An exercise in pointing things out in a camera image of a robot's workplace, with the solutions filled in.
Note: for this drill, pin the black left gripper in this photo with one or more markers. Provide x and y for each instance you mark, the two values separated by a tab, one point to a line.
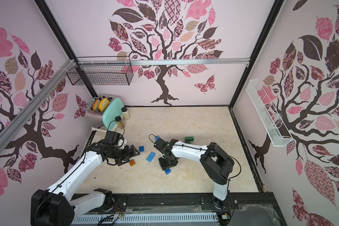
127	155

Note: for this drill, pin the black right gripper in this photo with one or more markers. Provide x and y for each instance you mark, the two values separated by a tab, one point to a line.
167	162

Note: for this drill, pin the blue small lego brick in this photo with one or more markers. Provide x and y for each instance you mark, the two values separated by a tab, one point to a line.
167	171

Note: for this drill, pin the small dark green lego brick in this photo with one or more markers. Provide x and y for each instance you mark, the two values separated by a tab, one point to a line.
189	139

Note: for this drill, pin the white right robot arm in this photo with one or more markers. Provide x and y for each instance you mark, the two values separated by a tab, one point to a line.
215	161

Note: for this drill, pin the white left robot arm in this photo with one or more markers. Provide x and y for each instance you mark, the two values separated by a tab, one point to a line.
55	206

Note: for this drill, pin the light blue long lego brick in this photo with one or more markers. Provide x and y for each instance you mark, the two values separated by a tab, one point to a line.
150	157

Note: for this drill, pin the brown square lego brick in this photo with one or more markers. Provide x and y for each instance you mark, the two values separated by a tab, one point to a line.
132	162

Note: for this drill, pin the brown spice jar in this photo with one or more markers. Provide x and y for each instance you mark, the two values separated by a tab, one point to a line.
120	123

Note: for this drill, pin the pale spice jar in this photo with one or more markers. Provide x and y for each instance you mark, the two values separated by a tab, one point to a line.
125	113

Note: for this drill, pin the mint green toaster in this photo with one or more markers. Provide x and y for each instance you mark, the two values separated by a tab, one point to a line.
97	119

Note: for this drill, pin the white cable duct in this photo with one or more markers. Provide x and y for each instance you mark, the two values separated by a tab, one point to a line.
145	219

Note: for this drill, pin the black wire basket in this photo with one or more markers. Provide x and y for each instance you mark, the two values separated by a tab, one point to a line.
102	70

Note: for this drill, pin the aluminium rail back wall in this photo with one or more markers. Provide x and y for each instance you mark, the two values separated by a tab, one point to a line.
207	61

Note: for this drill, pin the aluminium rail wall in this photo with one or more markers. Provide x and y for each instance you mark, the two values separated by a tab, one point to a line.
22	118
207	61

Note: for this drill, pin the white wire shelf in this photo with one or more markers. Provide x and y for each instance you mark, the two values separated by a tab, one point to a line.
262	99

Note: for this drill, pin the aluminium rail left wall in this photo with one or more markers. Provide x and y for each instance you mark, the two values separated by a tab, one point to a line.
22	118

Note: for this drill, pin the black corner frame post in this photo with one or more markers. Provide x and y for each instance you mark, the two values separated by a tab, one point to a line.
272	16

